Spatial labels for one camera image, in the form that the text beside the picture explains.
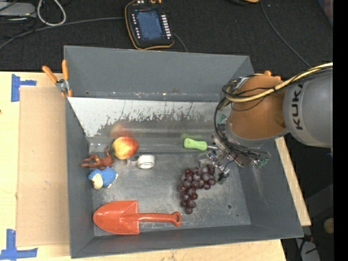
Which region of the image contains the purple toy grape bunch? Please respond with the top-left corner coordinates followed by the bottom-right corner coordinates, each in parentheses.
top-left (177, 164), bottom-right (218, 215)

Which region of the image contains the white tape roll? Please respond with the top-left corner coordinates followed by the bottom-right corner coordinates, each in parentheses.
top-left (127, 154), bottom-right (157, 170)

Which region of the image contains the red and yellow apple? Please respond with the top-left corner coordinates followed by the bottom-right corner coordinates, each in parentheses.
top-left (111, 136), bottom-right (140, 161)

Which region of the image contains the grey metal bin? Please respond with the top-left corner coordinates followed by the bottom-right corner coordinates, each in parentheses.
top-left (63, 45), bottom-right (305, 259)

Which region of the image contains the orange-red toy shovel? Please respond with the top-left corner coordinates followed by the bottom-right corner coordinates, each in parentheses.
top-left (92, 200), bottom-right (182, 236)

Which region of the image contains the blue and white plush toy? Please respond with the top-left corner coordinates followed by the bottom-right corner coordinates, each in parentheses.
top-left (87, 166), bottom-right (119, 190)

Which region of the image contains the red-brown toy animal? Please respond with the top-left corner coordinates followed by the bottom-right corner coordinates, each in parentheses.
top-left (80, 145), bottom-right (116, 171)

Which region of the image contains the brown cardboard board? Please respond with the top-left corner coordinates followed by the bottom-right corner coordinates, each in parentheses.
top-left (15, 86), bottom-right (72, 247)

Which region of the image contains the black cylinder on white bracket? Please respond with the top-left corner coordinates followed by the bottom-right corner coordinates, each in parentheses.
top-left (216, 164), bottom-right (231, 184)

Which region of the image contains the green-handled screwdriver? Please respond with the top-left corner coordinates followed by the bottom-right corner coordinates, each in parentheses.
top-left (183, 138), bottom-right (219, 152)

